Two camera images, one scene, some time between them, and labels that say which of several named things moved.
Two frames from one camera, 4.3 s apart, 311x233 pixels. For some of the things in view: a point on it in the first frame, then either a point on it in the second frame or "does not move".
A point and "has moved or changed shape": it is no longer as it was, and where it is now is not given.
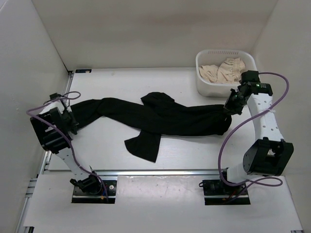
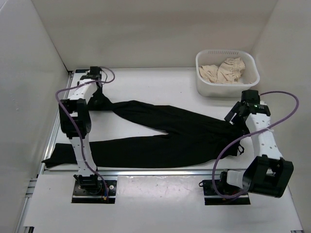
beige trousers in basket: (229, 71) does not move
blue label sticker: (83, 71) does not move
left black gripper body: (69, 120) -> (99, 89)
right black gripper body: (234, 103) -> (240, 118)
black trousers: (153, 115) has moved or changed shape
